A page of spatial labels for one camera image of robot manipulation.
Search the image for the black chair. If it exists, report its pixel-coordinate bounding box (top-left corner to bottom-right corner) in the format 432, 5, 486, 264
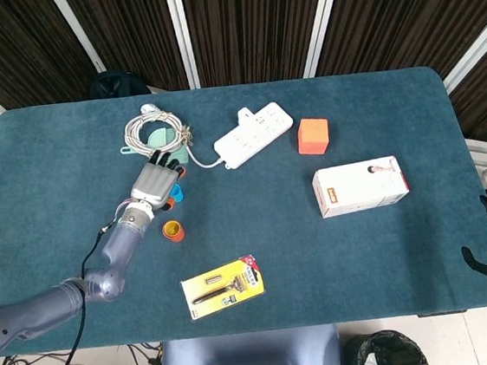
87, 66, 153, 101

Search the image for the white cardboard product box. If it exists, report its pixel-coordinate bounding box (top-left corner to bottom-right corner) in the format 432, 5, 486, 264
309, 154, 412, 220

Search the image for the black trash bin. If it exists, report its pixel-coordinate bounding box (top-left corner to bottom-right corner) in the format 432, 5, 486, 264
341, 324, 432, 365

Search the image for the white power strip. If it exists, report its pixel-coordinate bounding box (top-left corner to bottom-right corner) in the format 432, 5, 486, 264
209, 101, 299, 173

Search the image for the mint green plastic brush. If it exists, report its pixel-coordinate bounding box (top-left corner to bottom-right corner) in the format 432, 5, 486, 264
118, 125, 190, 173

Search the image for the orange cube block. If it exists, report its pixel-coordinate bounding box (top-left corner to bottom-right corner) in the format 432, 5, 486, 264
295, 115, 332, 158

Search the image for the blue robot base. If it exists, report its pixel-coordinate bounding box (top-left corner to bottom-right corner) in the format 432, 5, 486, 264
155, 323, 346, 365

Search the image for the large orange plastic cup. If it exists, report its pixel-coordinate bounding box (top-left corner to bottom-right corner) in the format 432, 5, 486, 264
161, 218, 187, 244

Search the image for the light blue plastic cup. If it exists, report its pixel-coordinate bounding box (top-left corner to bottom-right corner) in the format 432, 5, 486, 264
168, 182, 185, 203

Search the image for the coiled grey power cord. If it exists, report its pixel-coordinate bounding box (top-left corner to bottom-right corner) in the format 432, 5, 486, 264
120, 96, 228, 178

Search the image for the teal felt table cover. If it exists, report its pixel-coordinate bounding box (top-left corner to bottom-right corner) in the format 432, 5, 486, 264
0, 58, 487, 361

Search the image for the yellow razor blister pack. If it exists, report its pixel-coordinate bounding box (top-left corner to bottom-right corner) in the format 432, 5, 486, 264
178, 253, 269, 323

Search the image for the white plug adapter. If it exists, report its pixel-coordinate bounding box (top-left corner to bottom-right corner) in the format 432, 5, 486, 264
235, 106, 256, 126

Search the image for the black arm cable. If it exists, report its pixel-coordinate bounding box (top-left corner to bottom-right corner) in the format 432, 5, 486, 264
24, 224, 135, 365

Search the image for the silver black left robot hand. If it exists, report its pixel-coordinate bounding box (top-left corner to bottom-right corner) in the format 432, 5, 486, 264
125, 145, 191, 215

